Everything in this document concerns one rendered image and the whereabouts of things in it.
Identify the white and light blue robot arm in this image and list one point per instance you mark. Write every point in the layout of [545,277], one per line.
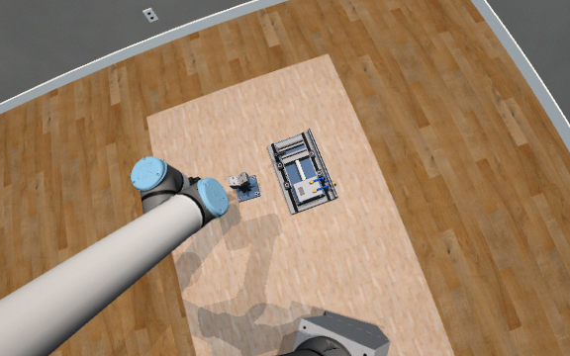
[40,316]

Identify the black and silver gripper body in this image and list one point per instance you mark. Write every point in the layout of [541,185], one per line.
[195,180]

